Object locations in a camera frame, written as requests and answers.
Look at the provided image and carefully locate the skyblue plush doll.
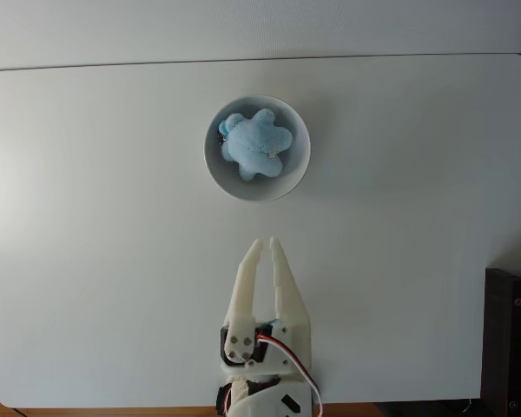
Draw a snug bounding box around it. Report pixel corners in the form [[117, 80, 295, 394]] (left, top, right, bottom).
[[217, 108, 295, 182]]

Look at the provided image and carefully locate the white ceramic bowl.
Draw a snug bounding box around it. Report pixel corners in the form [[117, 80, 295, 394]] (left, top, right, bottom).
[[202, 94, 313, 204]]

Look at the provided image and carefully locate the dark wooden cabinet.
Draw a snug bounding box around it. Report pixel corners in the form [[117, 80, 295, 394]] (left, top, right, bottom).
[[479, 268, 521, 417]]

